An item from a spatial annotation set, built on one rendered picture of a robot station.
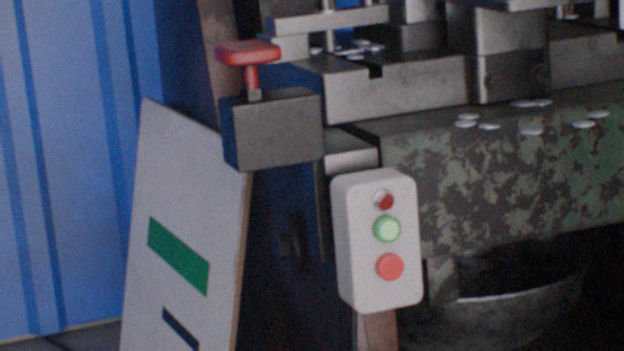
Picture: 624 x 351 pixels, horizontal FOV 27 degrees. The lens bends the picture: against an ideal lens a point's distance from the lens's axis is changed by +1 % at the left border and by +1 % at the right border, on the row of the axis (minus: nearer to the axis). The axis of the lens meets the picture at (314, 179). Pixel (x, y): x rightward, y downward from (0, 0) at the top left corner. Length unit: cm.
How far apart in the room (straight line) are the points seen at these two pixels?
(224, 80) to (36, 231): 100
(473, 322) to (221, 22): 54
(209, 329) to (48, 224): 99
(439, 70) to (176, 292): 60
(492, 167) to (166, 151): 68
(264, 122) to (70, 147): 141
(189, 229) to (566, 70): 60
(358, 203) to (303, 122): 12
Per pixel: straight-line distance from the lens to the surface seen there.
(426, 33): 158
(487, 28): 149
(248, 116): 131
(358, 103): 147
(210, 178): 178
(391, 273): 129
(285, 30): 157
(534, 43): 152
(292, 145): 133
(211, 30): 180
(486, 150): 145
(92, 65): 268
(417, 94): 150
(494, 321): 161
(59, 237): 274
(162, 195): 199
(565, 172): 150
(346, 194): 127
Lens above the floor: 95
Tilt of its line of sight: 14 degrees down
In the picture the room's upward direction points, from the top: 5 degrees counter-clockwise
